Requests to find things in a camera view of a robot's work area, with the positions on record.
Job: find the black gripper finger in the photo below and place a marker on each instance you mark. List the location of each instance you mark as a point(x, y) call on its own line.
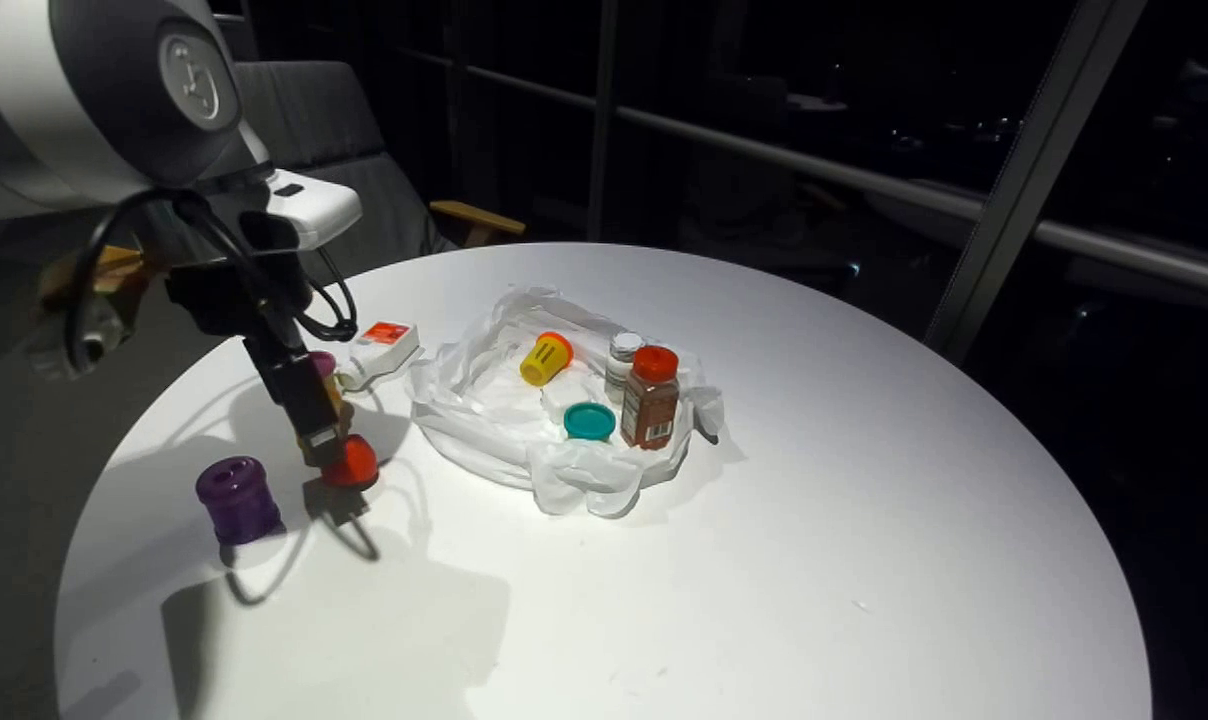
point(334, 415)
point(287, 384)

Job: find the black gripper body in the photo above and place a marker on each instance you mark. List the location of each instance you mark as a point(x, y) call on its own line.
point(239, 282)

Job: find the red round small tub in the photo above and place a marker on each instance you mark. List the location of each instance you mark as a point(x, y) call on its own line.
point(357, 463)

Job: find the small yellow tub orange lid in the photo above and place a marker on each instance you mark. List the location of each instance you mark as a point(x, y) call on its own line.
point(545, 356)

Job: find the spice jar with red lid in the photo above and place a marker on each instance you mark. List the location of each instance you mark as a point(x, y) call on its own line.
point(651, 403)

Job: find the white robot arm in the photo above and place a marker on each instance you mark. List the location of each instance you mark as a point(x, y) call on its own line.
point(85, 93)

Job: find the white plastic bag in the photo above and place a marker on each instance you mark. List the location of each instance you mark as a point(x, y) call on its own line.
point(497, 427)

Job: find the white bottle with red label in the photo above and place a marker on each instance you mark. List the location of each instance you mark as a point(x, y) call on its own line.
point(383, 351)

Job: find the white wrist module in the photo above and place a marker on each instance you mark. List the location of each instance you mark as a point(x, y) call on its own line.
point(309, 204)

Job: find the purple tub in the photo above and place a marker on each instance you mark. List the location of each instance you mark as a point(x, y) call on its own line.
point(239, 501)

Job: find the tan wooden armrest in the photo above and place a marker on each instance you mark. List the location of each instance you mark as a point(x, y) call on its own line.
point(477, 221)

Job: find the grey horizontal railing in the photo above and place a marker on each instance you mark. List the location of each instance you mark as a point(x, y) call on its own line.
point(831, 174)

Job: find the slanted grey window post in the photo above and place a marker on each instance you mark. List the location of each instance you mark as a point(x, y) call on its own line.
point(1029, 174)

